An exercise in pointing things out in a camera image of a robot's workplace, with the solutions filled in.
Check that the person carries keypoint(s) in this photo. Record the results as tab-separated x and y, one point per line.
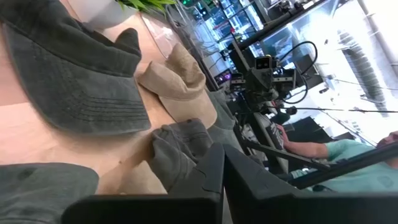
357	174

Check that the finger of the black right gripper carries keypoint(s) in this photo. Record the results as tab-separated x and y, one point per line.
237	82
284	80

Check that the green plant in white pot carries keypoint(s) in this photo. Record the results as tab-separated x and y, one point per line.
102	15

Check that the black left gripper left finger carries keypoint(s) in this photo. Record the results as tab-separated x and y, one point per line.
186	205

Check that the dark grey baseball cap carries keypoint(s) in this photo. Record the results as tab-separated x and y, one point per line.
77	77
174	152

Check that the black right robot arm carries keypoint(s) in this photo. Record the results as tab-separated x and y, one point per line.
248	107

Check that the green baseball cap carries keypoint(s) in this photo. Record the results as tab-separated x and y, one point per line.
222	124

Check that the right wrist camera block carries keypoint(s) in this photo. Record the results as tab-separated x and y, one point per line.
263	63

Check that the dark grey cloth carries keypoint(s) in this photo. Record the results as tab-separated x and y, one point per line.
40	193

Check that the black aluminium frame rails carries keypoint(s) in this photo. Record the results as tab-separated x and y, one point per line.
342	167

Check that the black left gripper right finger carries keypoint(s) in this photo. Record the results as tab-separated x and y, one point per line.
280	208

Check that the beige baseball cap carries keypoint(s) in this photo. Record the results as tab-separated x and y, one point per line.
183	84

